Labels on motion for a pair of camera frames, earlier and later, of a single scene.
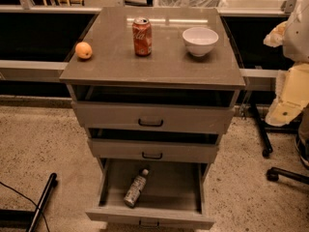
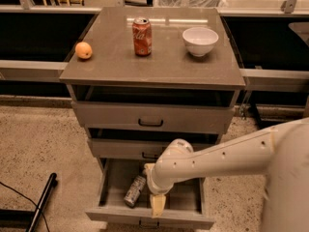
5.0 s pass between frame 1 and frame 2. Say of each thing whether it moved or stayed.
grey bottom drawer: stayed
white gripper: moved
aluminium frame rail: stayed
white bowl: stayed
